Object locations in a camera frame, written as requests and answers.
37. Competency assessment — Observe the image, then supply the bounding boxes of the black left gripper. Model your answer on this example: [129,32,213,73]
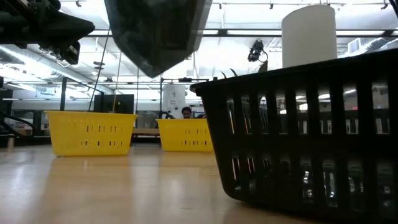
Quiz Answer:
[0,0,96,49]

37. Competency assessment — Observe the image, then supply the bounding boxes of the grey translucent plastic basket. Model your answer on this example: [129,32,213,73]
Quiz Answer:
[104,0,213,78]

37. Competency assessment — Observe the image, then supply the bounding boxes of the yellow plastic basket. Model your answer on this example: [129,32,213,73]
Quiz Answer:
[155,118,215,152]
[44,110,138,157]

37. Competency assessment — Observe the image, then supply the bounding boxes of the black slotted plastic basket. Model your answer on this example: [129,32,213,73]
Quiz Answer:
[189,48,398,224]

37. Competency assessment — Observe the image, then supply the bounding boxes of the white cylindrical tank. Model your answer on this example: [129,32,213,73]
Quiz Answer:
[162,83,187,119]

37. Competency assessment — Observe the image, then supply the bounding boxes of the green plant in white pot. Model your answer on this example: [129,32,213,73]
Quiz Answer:
[220,60,269,78]

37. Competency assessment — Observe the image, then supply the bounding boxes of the white lamp with wooden base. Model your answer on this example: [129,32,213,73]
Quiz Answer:
[281,4,338,69]

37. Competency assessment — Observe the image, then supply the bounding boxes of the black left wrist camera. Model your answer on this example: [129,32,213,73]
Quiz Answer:
[57,42,81,65]

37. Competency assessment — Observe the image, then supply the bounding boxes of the thin black cable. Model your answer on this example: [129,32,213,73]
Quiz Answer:
[88,27,112,112]

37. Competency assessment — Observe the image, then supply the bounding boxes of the black aluminium rail frame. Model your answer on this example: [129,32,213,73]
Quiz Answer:
[0,110,52,149]

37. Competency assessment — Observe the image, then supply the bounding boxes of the wooden shelf with black frame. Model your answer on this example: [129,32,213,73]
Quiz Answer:
[60,76,215,146]

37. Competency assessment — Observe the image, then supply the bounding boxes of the black overhead camera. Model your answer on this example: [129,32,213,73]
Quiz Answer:
[248,39,269,63]

